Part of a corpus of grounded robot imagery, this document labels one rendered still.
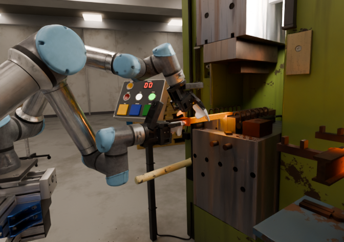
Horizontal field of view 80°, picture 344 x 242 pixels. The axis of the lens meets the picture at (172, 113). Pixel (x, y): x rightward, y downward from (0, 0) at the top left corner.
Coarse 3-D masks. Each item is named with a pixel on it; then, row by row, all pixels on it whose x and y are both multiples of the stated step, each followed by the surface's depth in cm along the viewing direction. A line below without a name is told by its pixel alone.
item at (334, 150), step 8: (328, 152) 36; (336, 152) 36; (320, 160) 34; (328, 160) 33; (336, 160) 35; (320, 168) 34; (328, 168) 34; (336, 168) 35; (320, 176) 34; (328, 176) 34; (336, 176) 35; (328, 184) 33
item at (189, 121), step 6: (216, 114) 100; (222, 114) 101; (228, 114) 104; (168, 120) 81; (174, 120) 82; (180, 120) 84; (186, 120) 86; (192, 120) 88; (198, 120) 90; (204, 120) 93
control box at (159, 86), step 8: (144, 80) 139; (152, 80) 136; (160, 80) 133; (136, 88) 139; (144, 88) 136; (152, 88) 133; (160, 88) 131; (120, 96) 142; (144, 96) 133; (160, 96) 128; (144, 104) 131; (128, 112) 133; (120, 120) 142; (128, 120) 138; (136, 120) 134; (160, 120) 127
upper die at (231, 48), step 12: (204, 48) 108; (216, 48) 102; (228, 48) 97; (240, 48) 96; (252, 48) 102; (264, 48) 110; (276, 48) 118; (204, 60) 109; (216, 60) 103; (228, 60) 102; (240, 60) 104; (252, 60) 105; (264, 60) 111; (276, 60) 120
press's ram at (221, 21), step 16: (208, 0) 103; (224, 0) 96; (240, 0) 90; (256, 0) 92; (272, 0) 97; (208, 16) 104; (224, 16) 97; (240, 16) 90; (256, 16) 93; (272, 16) 102; (208, 32) 105; (224, 32) 97; (240, 32) 91; (256, 32) 94; (272, 32) 104
